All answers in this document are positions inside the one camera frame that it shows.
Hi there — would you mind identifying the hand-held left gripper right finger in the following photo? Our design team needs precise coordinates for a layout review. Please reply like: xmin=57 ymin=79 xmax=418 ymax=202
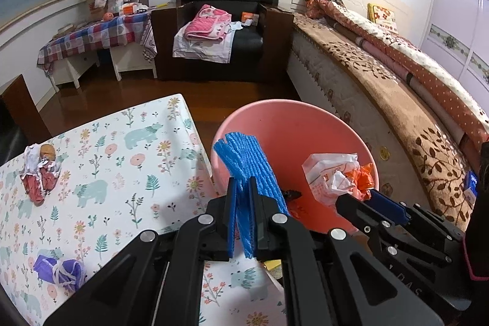
xmin=248 ymin=176 xmax=444 ymax=326

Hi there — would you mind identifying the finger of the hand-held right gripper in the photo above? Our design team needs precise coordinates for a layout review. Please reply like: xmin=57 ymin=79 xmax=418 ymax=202
xmin=367 ymin=189 xmax=465 ymax=242
xmin=335 ymin=193 xmax=453 ymax=270

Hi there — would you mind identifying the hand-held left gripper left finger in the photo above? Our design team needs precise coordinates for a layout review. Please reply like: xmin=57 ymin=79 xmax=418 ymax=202
xmin=44 ymin=176 xmax=239 ymax=326

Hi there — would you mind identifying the orange and white wrapper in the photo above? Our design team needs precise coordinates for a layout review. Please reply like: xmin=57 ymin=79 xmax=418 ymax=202
xmin=302 ymin=153 xmax=377 ymax=209

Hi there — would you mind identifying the blue foam net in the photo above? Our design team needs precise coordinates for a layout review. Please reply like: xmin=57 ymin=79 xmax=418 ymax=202
xmin=213 ymin=132 xmax=291 ymax=260

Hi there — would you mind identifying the pink plastic bucket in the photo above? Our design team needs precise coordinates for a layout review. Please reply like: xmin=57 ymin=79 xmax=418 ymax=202
xmin=210 ymin=101 xmax=381 ymax=273

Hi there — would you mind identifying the bed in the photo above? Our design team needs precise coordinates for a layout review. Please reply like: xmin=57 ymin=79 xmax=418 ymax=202
xmin=281 ymin=0 xmax=489 ymax=235

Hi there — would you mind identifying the brown patterned bed blanket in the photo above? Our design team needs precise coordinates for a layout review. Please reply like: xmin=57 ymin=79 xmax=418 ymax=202
xmin=292 ymin=13 xmax=474 ymax=232

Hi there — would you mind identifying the table with floral tablecloth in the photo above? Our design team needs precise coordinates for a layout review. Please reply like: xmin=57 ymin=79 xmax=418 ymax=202
xmin=0 ymin=94 xmax=287 ymax=326

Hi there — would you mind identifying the white cloth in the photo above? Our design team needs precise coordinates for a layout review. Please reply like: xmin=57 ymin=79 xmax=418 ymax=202
xmin=173 ymin=26 xmax=236 ymax=64

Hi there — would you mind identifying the purple face mask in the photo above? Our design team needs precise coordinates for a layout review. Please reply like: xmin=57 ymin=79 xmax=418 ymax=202
xmin=32 ymin=253 xmax=87 ymax=293

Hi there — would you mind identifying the white side table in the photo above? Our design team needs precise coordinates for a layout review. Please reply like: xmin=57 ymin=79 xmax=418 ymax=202
xmin=50 ymin=52 xmax=101 ymax=89
xmin=110 ymin=43 xmax=158 ymax=82

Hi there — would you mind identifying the yellow cushion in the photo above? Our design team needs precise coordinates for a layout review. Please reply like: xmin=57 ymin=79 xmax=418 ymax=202
xmin=367 ymin=2 xmax=398 ymax=34

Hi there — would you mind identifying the pink blanket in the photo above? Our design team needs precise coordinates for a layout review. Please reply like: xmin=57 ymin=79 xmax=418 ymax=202
xmin=185 ymin=4 xmax=232 ymax=42

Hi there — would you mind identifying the crumpled red wrapper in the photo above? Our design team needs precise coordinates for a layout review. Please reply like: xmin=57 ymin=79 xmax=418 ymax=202
xmin=21 ymin=145 xmax=62 ymax=207

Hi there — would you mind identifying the lilac wardrobe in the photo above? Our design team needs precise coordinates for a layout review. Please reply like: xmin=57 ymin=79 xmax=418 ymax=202
xmin=418 ymin=0 xmax=489 ymax=83

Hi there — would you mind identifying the plaid tablecloth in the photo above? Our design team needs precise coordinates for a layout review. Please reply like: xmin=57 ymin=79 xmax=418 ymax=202
xmin=37 ymin=11 xmax=158 ymax=71

